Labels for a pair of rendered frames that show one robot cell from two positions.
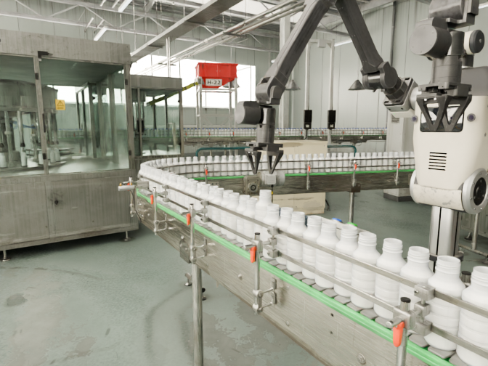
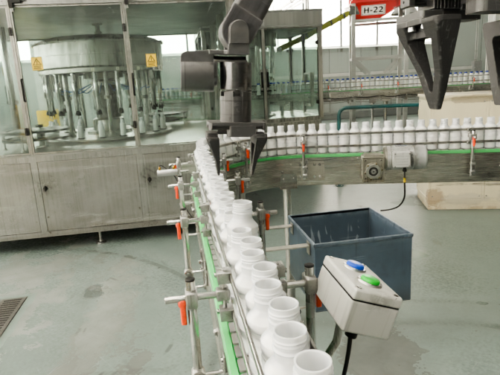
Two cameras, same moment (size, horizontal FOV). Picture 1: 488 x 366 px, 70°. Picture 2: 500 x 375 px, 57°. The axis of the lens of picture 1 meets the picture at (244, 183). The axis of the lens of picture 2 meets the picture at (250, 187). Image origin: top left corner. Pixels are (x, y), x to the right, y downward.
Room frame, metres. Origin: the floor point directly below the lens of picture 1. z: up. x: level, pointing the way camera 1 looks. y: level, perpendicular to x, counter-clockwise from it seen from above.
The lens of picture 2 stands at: (0.33, -0.42, 1.42)
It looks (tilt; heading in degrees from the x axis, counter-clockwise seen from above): 13 degrees down; 23
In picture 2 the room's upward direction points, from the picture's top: 3 degrees counter-clockwise
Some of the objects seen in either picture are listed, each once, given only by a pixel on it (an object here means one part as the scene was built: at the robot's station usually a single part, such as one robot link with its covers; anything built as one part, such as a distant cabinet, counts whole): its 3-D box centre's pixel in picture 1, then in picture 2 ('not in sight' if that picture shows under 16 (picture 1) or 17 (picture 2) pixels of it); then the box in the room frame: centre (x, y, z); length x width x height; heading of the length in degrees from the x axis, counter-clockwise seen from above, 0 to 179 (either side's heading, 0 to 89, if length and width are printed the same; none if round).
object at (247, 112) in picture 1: (256, 104); (213, 56); (1.08, -0.04, 1.47); 0.12 x 0.09 x 0.12; 121
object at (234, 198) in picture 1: (234, 216); (228, 233); (1.24, 0.04, 1.08); 0.06 x 0.06 x 0.17
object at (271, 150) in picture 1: (268, 159); (245, 149); (1.11, -0.08, 1.30); 0.07 x 0.07 x 0.09; 32
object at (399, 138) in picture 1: (410, 149); not in sight; (6.79, -3.25, 0.96); 0.82 x 0.50 x 1.91; 104
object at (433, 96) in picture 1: (438, 109); (452, 52); (0.77, -0.42, 1.44); 0.07 x 0.07 x 0.09; 32
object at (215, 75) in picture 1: (216, 127); (377, 75); (8.27, 0.64, 1.40); 0.92 x 0.72 x 2.80; 104
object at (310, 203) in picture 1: (287, 176); (475, 148); (5.74, -0.73, 0.59); 1.10 x 0.62 x 1.18; 104
